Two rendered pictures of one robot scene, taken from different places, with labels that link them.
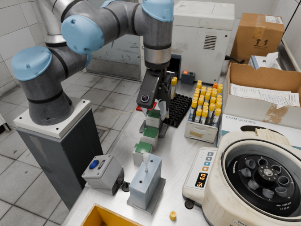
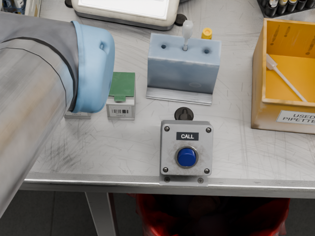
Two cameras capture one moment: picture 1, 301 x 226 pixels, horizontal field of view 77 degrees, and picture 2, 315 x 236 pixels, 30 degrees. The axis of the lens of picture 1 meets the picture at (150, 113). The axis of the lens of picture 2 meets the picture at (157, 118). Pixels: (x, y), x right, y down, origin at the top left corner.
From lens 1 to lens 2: 66 cm
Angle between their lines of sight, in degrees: 61
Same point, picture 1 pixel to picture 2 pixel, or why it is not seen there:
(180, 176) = (134, 38)
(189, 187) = (165, 9)
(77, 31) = (111, 47)
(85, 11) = (56, 34)
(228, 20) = not seen: outside the picture
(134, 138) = (67, 142)
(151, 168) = (178, 42)
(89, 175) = (209, 151)
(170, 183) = not seen: hidden behind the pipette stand
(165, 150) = not seen: hidden behind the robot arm
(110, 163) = (178, 123)
